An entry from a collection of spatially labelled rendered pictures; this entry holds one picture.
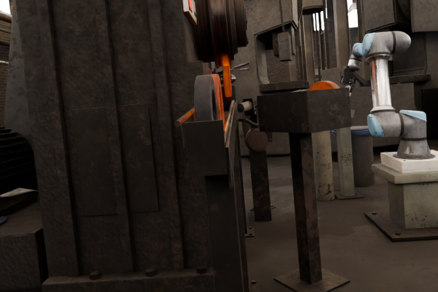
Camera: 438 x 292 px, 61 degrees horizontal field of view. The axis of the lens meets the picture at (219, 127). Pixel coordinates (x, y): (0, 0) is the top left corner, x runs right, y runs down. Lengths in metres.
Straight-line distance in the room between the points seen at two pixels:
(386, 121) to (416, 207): 0.43
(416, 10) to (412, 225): 3.43
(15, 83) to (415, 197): 2.27
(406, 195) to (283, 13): 3.04
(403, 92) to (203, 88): 3.74
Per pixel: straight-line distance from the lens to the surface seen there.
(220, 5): 1.73
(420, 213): 2.09
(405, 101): 4.40
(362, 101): 4.12
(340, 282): 1.56
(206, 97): 0.74
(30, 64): 1.65
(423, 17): 5.17
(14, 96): 2.55
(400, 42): 2.12
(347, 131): 2.63
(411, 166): 1.99
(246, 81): 4.60
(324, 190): 2.61
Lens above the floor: 0.70
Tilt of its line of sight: 4 degrees down
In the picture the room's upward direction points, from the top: 5 degrees counter-clockwise
